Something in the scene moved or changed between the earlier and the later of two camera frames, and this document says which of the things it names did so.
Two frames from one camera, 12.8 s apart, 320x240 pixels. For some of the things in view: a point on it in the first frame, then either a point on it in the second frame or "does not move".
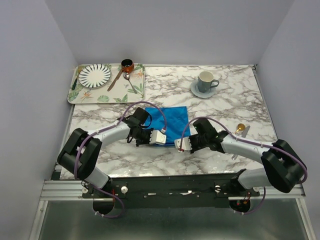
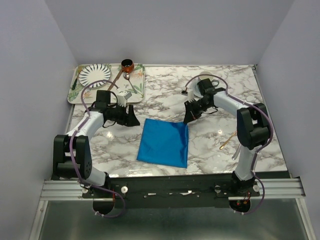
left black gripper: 147,141 → 129,120
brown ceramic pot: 127,65 does not move
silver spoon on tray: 126,76 does not move
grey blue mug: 205,80 does not move
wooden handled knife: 117,78 does not move
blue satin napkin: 173,121 → 164,142
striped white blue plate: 94,75 does not move
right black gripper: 193,147 → 191,115
